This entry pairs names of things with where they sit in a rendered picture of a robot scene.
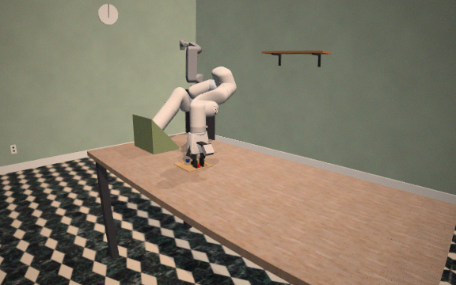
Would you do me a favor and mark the orange flat mat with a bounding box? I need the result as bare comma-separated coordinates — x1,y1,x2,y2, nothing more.
174,160,213,172

